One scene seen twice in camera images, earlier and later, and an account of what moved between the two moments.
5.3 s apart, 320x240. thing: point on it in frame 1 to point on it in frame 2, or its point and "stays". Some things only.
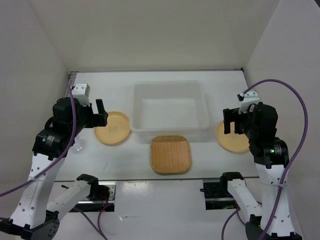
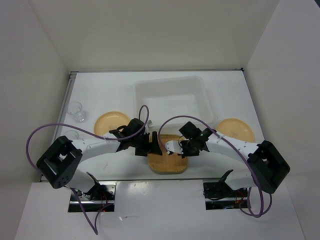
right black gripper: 231,114 to 185,154
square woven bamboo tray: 170,154 stays
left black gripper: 100,119 to 152,147
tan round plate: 117,130 stays
